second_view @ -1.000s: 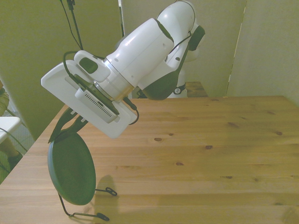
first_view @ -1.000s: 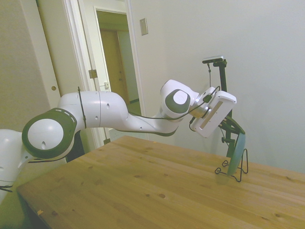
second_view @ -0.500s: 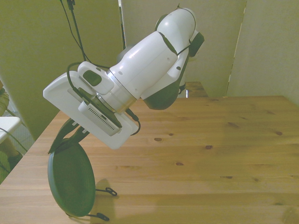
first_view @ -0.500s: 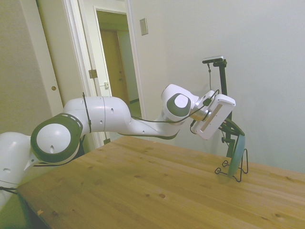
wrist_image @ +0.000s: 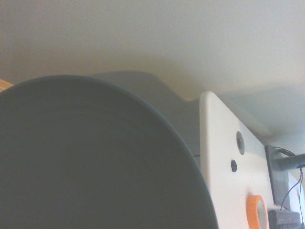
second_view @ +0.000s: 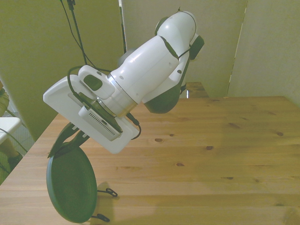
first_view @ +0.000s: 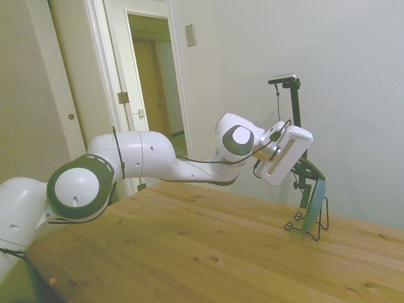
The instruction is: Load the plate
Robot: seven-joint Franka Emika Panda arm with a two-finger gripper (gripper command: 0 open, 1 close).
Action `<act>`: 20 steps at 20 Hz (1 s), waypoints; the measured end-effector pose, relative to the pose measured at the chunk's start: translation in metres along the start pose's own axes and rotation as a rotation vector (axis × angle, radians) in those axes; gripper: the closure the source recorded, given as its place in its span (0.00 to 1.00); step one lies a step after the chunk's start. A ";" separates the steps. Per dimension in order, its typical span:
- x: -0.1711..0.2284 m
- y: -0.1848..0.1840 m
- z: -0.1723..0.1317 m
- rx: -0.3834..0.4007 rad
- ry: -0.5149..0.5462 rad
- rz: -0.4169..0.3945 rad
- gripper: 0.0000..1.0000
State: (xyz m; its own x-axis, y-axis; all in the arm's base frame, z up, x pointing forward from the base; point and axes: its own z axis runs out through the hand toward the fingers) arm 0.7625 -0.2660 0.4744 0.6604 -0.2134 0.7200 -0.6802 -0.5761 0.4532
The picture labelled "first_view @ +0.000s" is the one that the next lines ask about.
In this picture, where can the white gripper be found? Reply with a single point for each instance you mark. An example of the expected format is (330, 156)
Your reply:
(293, 145)

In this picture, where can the round teal plate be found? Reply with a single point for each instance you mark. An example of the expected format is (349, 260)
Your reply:
(315, 205)

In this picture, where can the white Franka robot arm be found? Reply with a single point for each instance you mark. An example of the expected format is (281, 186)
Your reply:
(142, 154)

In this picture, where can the white door latch plate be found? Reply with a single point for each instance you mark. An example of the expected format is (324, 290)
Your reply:
(141, 112)

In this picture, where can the brass door hinge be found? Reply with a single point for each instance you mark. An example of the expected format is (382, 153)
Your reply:
(123, 98)
(141, 184)

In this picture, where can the brown wooden door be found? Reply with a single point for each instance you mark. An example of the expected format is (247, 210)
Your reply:
(151, 88)

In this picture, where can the white open door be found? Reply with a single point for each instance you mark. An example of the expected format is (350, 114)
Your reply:
(116, 57)

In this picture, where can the round brass door pull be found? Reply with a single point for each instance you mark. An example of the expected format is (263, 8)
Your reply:
(71, 116)

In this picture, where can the white closet door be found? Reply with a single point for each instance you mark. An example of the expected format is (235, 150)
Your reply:
(69, 79)

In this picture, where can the black camera stand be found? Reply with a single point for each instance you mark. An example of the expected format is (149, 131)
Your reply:
(296, 104)

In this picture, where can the black stereo camera bar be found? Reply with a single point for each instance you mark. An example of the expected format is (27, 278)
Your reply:
(282, 78)

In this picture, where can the beige wall switch plate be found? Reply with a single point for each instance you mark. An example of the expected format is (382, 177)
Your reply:
(190, 35)

